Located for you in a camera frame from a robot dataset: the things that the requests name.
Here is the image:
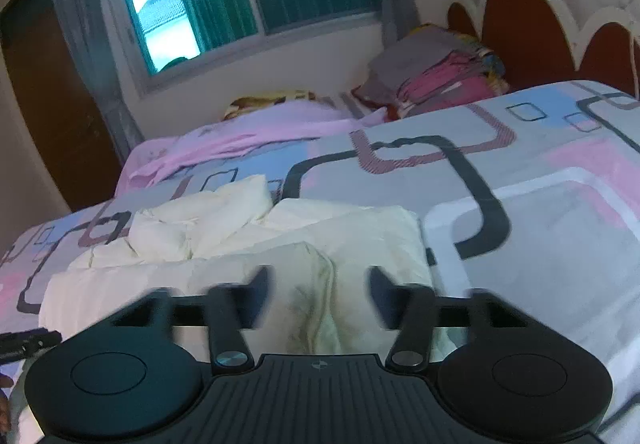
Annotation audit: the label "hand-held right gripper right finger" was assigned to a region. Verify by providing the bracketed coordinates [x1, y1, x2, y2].
[367, 265, 532, 371]

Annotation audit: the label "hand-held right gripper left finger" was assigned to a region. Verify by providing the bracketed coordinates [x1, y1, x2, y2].
[106, 265, 277, 373]

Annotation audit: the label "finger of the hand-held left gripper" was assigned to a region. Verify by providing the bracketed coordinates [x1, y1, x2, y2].
[0, 330, 64, 365]

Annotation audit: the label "cream white garment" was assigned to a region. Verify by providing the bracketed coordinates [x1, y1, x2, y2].
[37, 174, 453, 357]

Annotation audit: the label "pink folded clothes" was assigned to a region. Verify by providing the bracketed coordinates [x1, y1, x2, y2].
[352, 51, 508, 120]

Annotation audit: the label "person's left hand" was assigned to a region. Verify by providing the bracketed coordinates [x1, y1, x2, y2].
[0, 373, 15, 431]

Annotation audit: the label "pink blanket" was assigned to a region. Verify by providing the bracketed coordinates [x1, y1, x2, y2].
[116, 100, 388, 197]

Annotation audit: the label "patterned grey pink bedsheet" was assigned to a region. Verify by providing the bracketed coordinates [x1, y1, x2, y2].
[0, 80, 640, 444]

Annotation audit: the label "brown wooden door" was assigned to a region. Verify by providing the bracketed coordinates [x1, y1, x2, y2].
[0, 0, 126, 212]

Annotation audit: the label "red white scalloped headboard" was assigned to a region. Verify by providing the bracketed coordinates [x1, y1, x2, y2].
[445, 0, 640, 100]

